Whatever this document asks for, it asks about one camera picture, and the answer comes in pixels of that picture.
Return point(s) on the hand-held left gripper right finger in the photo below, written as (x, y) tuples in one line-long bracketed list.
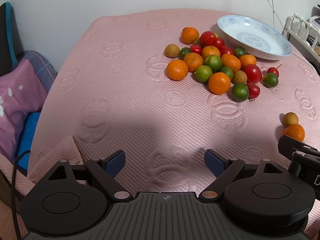
[(215, 163)]

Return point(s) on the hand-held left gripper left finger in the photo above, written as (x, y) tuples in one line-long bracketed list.
[(116, 162)]

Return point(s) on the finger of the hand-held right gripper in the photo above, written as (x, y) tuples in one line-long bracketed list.
[(287, 143)]

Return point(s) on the orange mandarin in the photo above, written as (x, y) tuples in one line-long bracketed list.
[(190, 35), (294, 132), (210, 51), (219, 83), (193, 61), (230, 62), (177, 69), (248, 60)]

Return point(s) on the brown longan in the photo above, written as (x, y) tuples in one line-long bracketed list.
[(172, 50), (239, 77), (290, 119)]

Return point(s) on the small red crabapple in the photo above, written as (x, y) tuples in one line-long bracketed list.
[(184, 29), (195, 49), (273, 71), (254, 91)]

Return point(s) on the green lime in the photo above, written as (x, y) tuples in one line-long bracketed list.
[(270, 80), (240, 92), (213, 63), (240, 52), (227, 71), (185, 52), (203, 73)]

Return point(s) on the red tomato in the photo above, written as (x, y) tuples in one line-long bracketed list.
[(219, 43), (253, 73), (226, 51), (208, 38)]

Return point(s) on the white blue patterned plate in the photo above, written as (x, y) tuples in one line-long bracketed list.
[(250, 27)]

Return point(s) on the white rack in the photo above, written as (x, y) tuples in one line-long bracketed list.
[(300, 36)]

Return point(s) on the pink plaid pillow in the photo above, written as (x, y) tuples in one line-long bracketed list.
[(20, 92)]

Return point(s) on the small olive green fruit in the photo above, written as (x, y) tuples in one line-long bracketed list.
[(198, 41)]

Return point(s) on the white appliance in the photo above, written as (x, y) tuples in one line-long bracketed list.
[(316, 20)]

